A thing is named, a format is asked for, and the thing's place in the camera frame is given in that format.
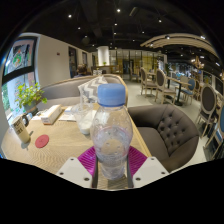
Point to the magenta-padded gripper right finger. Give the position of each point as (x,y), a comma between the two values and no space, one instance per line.
(150,170)

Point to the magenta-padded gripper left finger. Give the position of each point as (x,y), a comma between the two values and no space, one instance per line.
(75,171)

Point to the clear blue-capped water bottle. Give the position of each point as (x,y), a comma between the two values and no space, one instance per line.
(111,133)

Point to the dark grey tufted armchair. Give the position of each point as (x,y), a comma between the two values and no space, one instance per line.
(170,133)

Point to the flat round red coaster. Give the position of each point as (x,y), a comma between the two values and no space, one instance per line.
(42,141)

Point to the clear plastic cup with straw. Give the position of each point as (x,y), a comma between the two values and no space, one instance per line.
(83,121)

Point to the white leaflet with blue card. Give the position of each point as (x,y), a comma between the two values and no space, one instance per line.
(67,115)

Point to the white tissue box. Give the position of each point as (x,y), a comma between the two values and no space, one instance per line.
(50,115)

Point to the white printed mug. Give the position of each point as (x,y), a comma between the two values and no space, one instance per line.
(20,130)

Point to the grey chevron pillow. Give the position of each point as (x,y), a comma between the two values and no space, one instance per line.
(88,90)

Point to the grey wood-trimmed sofa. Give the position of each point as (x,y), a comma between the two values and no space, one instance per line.
(61,90)

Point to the group of dining chairs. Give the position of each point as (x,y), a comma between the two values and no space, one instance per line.
(166,83)

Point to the green potted plant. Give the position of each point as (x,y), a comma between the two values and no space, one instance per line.
(30,95)

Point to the person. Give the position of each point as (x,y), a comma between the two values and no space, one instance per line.
(81,70)

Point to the dark-framed decorated window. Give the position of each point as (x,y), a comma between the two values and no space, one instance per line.
(18,60)

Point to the group of ceiling lights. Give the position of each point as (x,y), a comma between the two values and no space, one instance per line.
(116,20)

